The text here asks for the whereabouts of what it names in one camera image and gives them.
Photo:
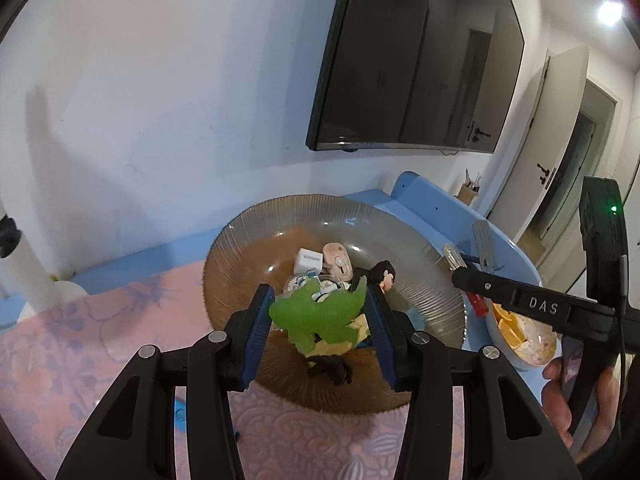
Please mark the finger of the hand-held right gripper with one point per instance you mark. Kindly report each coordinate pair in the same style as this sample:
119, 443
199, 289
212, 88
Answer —
525, 300

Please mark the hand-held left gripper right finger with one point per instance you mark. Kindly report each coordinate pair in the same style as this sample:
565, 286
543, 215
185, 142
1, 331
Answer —
382, 345

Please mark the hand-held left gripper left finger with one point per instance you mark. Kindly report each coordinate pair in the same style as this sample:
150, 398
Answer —
255, 345

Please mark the yellow highlighter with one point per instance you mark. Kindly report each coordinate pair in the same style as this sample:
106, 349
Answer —
350, 335

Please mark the green toy dinosaur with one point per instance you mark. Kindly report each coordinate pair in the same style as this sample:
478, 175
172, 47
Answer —
320, 315

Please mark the black-haired figurine toy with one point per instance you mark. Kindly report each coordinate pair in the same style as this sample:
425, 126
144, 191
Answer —
384, 275

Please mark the brown ribbed glass bowl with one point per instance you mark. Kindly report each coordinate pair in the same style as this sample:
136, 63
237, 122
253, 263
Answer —
250, 255

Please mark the person's right hand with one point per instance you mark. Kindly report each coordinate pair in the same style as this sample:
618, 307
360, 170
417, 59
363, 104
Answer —
557, 400

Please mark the small bowl of orange slices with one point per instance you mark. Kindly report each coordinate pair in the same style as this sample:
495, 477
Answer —
530, 340

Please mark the red small tool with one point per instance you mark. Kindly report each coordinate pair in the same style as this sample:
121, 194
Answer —
477, 305

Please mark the metal spatula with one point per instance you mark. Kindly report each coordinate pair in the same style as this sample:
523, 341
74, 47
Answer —
484, 242

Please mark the white round toy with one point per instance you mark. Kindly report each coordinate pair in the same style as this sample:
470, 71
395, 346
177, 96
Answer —
295, 282

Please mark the pink round gadget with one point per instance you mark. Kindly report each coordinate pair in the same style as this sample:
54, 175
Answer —
337, 260

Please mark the white charger cube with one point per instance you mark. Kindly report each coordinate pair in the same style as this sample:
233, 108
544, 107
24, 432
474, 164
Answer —
307, 261

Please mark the brown pen holder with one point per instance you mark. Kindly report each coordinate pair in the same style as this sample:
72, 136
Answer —
466, 192

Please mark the white door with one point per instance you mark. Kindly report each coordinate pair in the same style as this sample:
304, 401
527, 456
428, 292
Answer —
545, 125

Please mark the pink patterned tablecloth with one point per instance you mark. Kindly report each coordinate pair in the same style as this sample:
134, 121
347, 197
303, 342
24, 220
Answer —
100, 330

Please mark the ceiling light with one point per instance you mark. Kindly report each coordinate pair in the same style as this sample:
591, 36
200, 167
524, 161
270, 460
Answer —
611, 11

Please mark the white lamp post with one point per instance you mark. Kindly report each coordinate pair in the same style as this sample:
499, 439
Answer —
22, 270

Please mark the wall television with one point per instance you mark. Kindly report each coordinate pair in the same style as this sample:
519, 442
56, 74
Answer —
410, 60

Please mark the black clip on post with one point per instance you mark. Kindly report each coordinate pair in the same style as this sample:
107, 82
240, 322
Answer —
7, 235

